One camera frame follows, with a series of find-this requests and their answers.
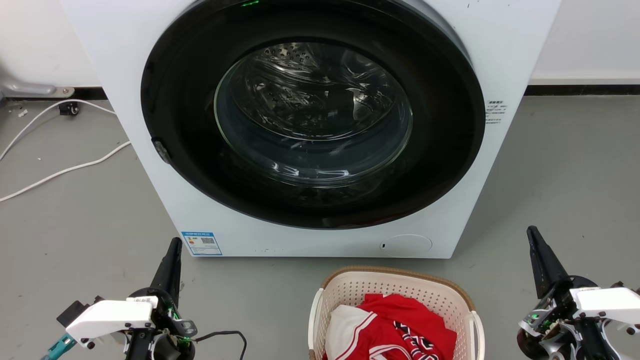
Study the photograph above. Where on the small black floor bracket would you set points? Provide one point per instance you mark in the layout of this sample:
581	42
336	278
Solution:
68	108

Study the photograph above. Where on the white plastic laundry basket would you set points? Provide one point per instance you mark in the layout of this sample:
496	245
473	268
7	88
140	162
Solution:
400	285

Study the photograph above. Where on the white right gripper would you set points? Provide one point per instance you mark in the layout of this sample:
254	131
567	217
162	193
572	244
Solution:
600	305

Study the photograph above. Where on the round white filter cover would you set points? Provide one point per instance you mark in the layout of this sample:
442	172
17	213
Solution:
405	245

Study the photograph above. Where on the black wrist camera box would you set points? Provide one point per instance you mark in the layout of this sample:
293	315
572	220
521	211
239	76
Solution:
74	312

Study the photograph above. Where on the black round washer door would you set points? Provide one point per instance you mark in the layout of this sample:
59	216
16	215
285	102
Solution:
200	150

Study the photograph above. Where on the blue energy label sticker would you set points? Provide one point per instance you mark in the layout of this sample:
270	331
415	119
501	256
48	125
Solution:
202	243

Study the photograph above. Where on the red and white jersey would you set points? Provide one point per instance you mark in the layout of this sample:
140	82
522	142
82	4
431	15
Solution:
390	330

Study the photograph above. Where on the small printed text label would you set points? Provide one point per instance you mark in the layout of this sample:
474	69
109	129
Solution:
495	112

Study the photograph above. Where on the white front-load washing machine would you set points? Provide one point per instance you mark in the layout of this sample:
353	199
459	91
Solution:
500	45

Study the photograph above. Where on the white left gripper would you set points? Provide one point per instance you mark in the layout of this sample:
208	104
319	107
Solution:
110	317

